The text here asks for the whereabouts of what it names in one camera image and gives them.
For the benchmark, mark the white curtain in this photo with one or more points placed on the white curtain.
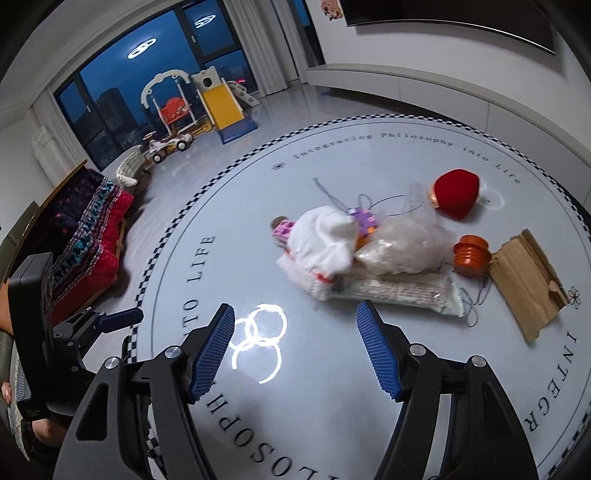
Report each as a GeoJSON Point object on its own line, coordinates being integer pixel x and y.
{"type": "Point", "coordinates": [55, 115]}
{"type": "Point", "coordinates": [258, 41]}

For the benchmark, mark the colourful patterned blanket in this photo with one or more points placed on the colourful patterned blanket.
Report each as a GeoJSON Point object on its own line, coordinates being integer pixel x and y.
{"type": "Point", "coordinates": [87, 230]}

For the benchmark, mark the orange ribbed plastic cup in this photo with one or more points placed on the orange ribbed plastic cup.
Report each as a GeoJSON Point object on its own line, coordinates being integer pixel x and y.
{"type": "Point", "coordinates": [470, 256]}

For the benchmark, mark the white cloth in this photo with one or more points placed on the white cloth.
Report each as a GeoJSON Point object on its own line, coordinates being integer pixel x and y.
{"type": "Point", "coordinates": [318, 240]}

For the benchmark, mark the person's left hand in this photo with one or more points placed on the person's left hand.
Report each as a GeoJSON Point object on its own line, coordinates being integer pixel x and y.
{"type": "Point", "coordinates": [46, 431]}

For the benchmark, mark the white ride-on toy car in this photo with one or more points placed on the white ride-on toy car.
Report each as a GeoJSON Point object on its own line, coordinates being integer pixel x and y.
{"type": "Point", "coordinates": [166, 145]}

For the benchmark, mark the small pink purple block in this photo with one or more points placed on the small pink purple block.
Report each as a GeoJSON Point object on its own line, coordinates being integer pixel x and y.
{"type": "Point", "coordinates": [283, 230]}

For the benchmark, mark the round checkered-edge table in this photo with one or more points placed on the round checkered-edge table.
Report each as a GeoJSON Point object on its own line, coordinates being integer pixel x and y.
{"type": "Point", "coordinates": [323, 383]}

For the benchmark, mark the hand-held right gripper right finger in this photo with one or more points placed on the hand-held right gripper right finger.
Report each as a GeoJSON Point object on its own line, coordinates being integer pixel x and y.
{"type": "Point", "coordinates": [378, 355]}

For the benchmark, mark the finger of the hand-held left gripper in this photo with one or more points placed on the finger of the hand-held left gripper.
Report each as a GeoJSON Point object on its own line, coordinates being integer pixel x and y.
{"type": "Point", "coordinates": [121, 318]}

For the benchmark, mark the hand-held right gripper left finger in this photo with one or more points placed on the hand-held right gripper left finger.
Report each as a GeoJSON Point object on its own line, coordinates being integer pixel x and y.
{"type": "Point", "coordinates": [210, 357]}

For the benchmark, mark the white low cabinet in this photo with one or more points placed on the white low cabinet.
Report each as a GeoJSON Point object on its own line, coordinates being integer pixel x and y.
{"type": "Point", "coordinates": [438, 92]}

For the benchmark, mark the white woven basket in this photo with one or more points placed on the white woven basket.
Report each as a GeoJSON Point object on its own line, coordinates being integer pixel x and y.
{"type": "Point", "coordinates": [129, 164]}

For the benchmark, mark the cartoon wall sticker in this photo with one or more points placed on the cartoon wall sticker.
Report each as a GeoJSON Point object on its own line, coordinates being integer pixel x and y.
{"type": "Point", "coordinates": [331, 9]}

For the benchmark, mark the large dark window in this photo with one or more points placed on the large dark window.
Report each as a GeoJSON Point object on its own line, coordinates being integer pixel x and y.
{"type": "Point", "coordinates": [152, 78]}

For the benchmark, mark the brown cardboard piece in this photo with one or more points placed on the brown cardboard piece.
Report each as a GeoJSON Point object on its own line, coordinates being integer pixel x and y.
{"type": "Point", "coordinates": [526, 286]}

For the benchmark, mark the clear plastic bag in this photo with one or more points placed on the clear plastic bag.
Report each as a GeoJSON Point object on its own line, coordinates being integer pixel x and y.
{"type": "Point", "coordinates": [406, 244]}

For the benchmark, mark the toy swing set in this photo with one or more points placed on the toy swing set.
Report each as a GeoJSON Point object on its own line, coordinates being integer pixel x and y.
{"type": "Point", "coordinates": [173, 108]}

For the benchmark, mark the black curved television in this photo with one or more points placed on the black curved television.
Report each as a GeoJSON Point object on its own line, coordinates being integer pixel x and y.
{"type": "Point", "coordinates": [452, 18]}

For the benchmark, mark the purple block cube toy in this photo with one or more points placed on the purple block cube toy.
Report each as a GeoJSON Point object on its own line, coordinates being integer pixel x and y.
{"type": "Point", "coordinates": [364, 224]}

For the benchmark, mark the yellow toy slide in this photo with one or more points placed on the yellow toy slide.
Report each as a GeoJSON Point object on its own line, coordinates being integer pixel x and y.
{"type": "Point", "coordinates": [224, 106]}

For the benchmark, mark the red heart-shaped box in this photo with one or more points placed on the red heart-shaped box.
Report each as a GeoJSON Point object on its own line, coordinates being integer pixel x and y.
{"type": "Point", "coordinates": [455, 194]}

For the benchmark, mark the white printed wrapper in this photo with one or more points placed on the white printed wrapper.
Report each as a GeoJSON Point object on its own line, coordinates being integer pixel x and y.
{"type": "Point", "coordinates": [401, 290]}

